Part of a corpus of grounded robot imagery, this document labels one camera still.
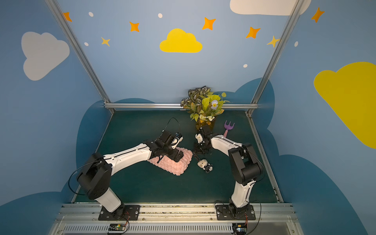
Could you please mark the purple toy garden fork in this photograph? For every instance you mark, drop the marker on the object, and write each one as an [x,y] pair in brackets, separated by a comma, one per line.
[228,125]

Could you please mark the frame post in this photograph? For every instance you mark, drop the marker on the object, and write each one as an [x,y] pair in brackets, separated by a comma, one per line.
[64,24]
[297,10]

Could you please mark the left controller board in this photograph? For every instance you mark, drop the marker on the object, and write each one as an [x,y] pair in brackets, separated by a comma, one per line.
[116,228]

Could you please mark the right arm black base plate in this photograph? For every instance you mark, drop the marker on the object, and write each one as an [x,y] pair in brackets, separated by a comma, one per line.
[231,212]

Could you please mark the right controller board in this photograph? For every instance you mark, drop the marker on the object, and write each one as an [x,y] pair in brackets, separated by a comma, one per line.
[239,229]

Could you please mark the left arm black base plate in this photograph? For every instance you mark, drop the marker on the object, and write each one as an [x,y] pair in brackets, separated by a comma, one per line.
[122,213]

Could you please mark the right frame post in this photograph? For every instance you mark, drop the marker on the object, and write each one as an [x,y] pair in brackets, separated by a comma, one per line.
[297,10]

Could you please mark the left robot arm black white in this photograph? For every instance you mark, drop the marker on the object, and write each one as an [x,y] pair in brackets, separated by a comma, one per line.
[95,176]

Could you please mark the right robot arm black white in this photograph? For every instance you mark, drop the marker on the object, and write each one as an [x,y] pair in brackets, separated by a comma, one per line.
[245,165]

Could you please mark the white plush keychain decoration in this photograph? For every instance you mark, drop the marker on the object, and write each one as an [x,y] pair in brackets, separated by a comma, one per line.
[203,164]

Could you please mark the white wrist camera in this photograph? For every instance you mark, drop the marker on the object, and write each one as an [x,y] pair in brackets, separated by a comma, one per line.
[177,139]
[199,138]

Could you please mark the controller board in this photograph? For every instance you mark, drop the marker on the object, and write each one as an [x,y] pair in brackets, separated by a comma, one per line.
[239,229]
[116,228]

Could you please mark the pink puffy bag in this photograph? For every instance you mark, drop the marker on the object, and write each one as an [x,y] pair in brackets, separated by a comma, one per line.
[176,168]

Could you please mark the left frame post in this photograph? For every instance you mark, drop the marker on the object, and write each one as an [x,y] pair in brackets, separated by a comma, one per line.
[64,24]

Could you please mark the potted artificial plant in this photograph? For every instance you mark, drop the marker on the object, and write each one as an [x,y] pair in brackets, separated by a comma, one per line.
[204,106]

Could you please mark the aluminium front rail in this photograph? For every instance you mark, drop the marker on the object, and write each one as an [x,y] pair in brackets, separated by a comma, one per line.
[177,219]

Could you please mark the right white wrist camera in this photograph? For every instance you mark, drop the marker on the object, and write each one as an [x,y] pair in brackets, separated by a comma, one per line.
[199,138]

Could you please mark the back frame bar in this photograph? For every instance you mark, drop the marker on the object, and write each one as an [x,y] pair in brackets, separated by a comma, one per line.
[170,106]

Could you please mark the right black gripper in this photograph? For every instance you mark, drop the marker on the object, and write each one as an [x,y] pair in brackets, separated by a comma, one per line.
[201,145]

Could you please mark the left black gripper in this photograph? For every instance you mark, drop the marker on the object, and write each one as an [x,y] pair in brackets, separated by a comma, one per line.
[169,151]

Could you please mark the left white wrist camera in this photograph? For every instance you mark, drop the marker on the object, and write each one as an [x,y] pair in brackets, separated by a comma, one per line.
[177,139]

